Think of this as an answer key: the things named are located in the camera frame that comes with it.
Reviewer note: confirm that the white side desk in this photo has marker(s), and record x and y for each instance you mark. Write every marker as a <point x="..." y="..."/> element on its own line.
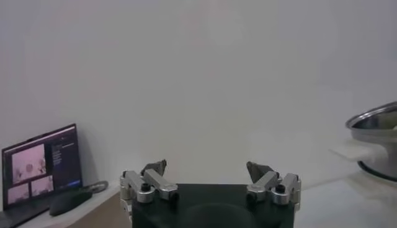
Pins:
<point x="102" y="210"/>

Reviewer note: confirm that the black computer mouse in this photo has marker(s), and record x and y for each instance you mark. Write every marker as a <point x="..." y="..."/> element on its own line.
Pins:
<point x="69" y="203"/>

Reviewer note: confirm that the black laptop pink windows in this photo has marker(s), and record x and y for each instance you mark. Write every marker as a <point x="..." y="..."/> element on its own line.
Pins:
<point x="40" y="167"/>

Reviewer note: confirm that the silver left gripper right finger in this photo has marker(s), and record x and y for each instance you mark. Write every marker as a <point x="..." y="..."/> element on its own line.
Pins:
<point x="263" y="182"/>

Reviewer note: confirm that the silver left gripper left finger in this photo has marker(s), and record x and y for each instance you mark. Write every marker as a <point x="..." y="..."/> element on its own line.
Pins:
<point x="161" y="185"/>

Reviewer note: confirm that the stainless steel steamer basket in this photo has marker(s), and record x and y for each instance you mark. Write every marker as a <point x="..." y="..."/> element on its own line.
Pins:
<point x="372" y="133"/>

